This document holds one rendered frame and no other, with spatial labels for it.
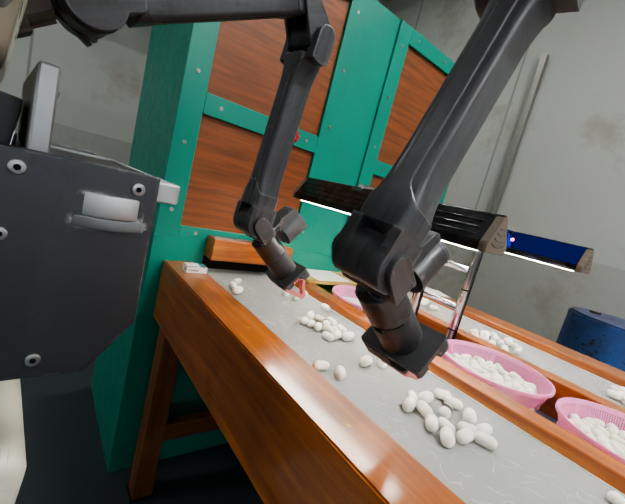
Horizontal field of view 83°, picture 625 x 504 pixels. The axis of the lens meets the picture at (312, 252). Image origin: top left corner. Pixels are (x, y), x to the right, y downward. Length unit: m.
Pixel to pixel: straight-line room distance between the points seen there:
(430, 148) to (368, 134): 1.13
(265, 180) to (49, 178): 0.50
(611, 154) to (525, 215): 0.64
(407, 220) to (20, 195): 0.30
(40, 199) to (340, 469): 0.42
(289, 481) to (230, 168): 0.89
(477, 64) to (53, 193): 0.40
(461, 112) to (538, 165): 2.92
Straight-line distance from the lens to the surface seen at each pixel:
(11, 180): 0.29
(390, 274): 0.36
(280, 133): 0.75
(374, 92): 1.54
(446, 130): 0.41
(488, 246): 0.70
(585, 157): 3.27
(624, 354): 2.33
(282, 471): 0.62
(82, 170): 0.29
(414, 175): 0.39
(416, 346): 0.49
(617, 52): 3.51
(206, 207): 1.18
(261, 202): 0.73
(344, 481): 0.52
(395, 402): 0.71
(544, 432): 0.82
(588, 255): 1.24
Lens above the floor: 1.06
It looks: 9 degrees down
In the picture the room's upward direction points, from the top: 15 degrees clockwise
